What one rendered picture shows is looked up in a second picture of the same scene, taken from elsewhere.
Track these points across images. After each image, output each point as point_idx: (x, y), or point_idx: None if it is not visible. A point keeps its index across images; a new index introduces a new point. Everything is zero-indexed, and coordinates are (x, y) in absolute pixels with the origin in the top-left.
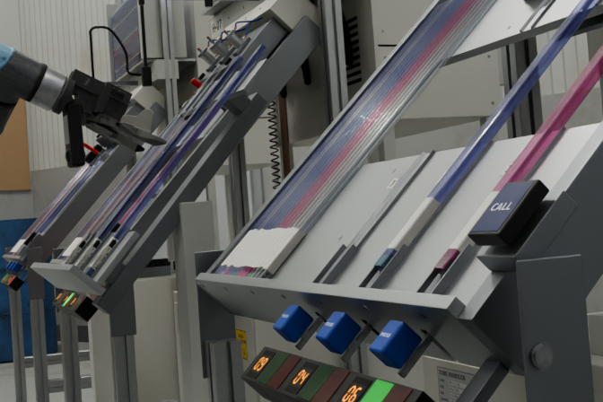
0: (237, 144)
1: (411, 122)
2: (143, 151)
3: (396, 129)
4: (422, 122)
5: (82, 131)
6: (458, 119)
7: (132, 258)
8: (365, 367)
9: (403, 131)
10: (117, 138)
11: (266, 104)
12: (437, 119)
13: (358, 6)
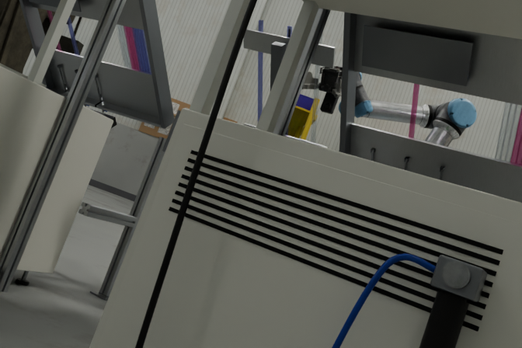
0: (270, 73)
1: None
2: (335, 95)
3: None
4: None
5: (325, 94)
6: None
7: None
8: None
9: None
10: (332, 92)
11: (271, 46)
12: None
13: None
